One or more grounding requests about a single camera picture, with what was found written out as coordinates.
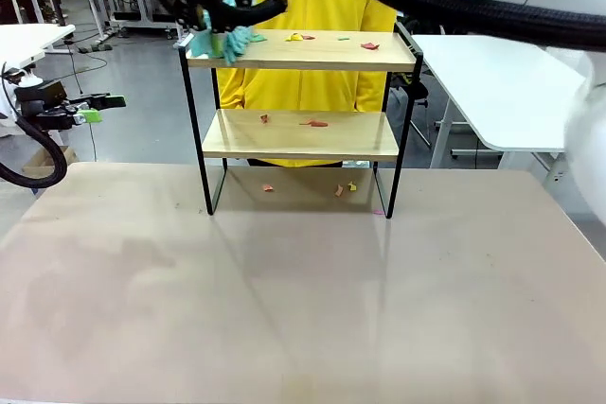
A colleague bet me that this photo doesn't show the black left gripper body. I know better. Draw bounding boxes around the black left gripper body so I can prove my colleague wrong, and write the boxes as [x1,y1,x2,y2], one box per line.
[16,80,80,132]

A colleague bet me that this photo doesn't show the teal cleaning cloth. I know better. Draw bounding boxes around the teal cleaning cloth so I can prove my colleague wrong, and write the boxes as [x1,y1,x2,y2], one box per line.
[188,0,269,66]

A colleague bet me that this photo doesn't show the dark floor power strip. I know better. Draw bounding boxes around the dark floor power strip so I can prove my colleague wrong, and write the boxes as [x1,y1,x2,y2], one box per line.
[77,42,115,55]

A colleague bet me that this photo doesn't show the open brown cardboard box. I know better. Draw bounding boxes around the open brown cardboard box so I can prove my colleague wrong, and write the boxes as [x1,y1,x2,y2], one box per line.
[22,144,80,178]

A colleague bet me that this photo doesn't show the white rounded desk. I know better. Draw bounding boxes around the white rounded desk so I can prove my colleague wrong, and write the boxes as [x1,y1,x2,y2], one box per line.
[0,23,77,69]

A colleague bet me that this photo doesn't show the large white side table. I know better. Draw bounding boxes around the large white side table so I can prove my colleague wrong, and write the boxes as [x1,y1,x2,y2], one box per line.
[410,33,588,173]

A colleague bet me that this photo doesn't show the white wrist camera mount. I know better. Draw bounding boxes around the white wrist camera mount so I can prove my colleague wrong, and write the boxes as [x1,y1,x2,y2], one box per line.
[13,67,42,91]

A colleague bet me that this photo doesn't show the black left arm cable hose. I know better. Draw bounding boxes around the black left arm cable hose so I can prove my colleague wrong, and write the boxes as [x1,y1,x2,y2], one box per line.
[0,114,69,189]

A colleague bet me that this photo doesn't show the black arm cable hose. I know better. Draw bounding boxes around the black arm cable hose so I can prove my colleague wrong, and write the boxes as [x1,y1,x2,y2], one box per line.
[0,114,69,189]
[212,0,606,52]

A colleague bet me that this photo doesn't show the black frame wooden shelf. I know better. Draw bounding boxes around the black frame wooden shelf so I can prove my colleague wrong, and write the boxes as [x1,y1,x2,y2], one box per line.
[178,20,425,220]

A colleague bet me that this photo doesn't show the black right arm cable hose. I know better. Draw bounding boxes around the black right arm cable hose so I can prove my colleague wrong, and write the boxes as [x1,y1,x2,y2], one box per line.
[212,0,606,52]

